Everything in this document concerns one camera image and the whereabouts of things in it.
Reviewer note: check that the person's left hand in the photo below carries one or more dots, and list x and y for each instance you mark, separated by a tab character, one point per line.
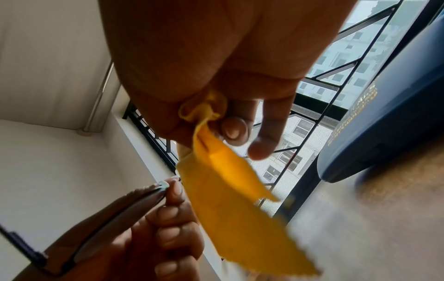
138	247

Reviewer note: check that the person's right hand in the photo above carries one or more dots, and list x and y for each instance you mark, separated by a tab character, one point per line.
208	55

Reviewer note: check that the dark framed eyeglasses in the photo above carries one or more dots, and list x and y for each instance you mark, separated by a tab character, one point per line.
114	225

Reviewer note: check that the yellow cleaning cloth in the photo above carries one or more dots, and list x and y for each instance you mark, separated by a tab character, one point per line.
222	197

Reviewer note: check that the silver metal rod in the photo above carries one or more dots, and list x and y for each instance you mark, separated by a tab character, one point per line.
100	96

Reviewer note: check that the black metal window grille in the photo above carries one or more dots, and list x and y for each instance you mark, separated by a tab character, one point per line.
334	109

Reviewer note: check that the white building outside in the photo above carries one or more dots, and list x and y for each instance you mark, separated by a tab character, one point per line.
364	55

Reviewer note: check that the dark blue eyeglass case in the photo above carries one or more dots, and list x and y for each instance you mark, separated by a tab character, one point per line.
388	115

